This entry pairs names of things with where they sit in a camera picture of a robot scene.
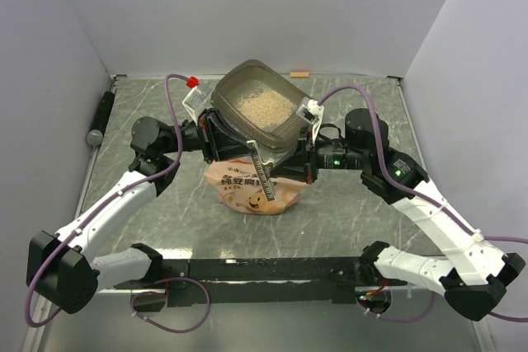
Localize pink cat litter bag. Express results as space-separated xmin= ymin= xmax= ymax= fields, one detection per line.
xmin=205 ymin=158 xmax=307 ymax=215

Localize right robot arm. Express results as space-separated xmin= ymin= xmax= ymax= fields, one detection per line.
xmin=272 ymin=106 xmax=526 ymax=321

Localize clean litter granules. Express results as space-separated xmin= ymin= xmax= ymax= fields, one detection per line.
xmin=237 ymin=89 xmax=295 ymax=132

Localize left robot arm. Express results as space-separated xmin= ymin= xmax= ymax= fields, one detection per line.
xmin=26 ymin=109 xmax=255 ymax=314

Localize small orange block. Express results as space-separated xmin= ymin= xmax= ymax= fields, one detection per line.
xmin=290 ymin=72 xmax=310 ymax=78

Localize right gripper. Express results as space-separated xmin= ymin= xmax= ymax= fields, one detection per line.
xmin=271 ymin=124 xmax=368 ymax=184

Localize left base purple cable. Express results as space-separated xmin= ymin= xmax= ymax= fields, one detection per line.
xmin=130 ymin=277 xmax=213 ymax=333

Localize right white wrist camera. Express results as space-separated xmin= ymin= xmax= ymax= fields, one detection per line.
xmin=296 ymin=96 xmax=324 ymax=142

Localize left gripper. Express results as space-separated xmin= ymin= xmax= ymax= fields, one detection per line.
xmin=162 ymin=108 xmax=258 ymax=165

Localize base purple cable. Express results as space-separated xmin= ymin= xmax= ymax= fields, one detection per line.
xmin=130 ymin=277 xmax=213 ymax=333
xmin=356 ymin=281 xmax=436 ymax=322

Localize black cylinder with grey cap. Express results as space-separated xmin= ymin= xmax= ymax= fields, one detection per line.
xmin=86 ymin=91 xmax=115 ymax=147

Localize grey plastic litter box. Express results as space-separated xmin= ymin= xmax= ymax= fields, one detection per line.
xmin=210 ymin=59 xmax=309 ymax=152

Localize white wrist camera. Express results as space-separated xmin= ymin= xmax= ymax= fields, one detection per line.
xmin=182 ymin=76 xmax=215 ymax=124
xmin=296 ymin=96 xmax=324 ymax=142

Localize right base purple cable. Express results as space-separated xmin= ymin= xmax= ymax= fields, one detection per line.
xmin=356 ymin=281 xmax=436 ymax=322

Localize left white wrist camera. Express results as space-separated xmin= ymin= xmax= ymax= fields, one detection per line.
xmin=182 ymin=76 xmax=215 ymax=124

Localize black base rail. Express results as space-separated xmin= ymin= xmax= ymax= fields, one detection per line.
xmin=116 ymin=256 xmax=384 ymax=307

